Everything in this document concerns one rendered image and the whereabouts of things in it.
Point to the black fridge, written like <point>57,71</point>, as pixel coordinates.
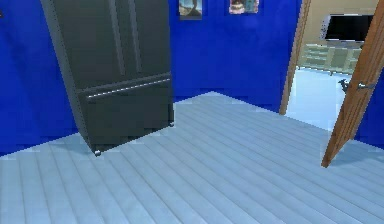
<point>110,66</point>

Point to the framed picture with dark figure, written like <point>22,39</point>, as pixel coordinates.
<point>190,8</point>

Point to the framed pink picture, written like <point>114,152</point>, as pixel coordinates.
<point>243,5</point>

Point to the pale green television stand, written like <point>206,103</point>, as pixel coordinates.
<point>330,57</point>

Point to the brown wooden room door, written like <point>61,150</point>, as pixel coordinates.
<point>358,86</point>

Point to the black television set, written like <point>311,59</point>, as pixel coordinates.
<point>348,27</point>

